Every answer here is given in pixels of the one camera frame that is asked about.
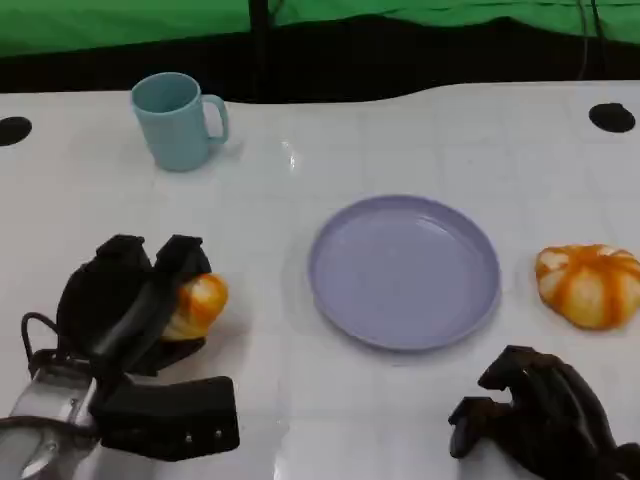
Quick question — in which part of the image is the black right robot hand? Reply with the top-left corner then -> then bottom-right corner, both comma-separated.
448,344 -> 640,480

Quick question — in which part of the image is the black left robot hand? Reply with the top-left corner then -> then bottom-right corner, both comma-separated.
55,233 -> 213,377

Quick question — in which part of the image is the orange white toy bread roll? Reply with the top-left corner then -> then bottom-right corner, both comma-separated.
534,243 -> 640,330
159,272 -> 230,343

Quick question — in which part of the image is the pale green mug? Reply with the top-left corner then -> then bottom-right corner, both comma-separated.
130,72 -> 230,173

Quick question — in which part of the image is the black table grommet hole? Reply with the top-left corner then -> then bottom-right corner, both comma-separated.
588,102 -> 637,134
0,116 -> 34,147

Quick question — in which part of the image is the lilac plate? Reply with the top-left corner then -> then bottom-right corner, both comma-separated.
306,195 -> 502,352

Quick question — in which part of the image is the green cloth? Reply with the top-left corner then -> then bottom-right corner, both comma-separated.
0,0 -> 640,59

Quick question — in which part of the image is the black vertical pole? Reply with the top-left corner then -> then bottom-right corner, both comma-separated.
248,0 -> 273,101

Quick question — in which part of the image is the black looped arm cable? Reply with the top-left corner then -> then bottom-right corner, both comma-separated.
20,311 -> 71,374

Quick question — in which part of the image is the thin black cable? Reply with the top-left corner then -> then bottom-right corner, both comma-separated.
574,0 -> 606,81

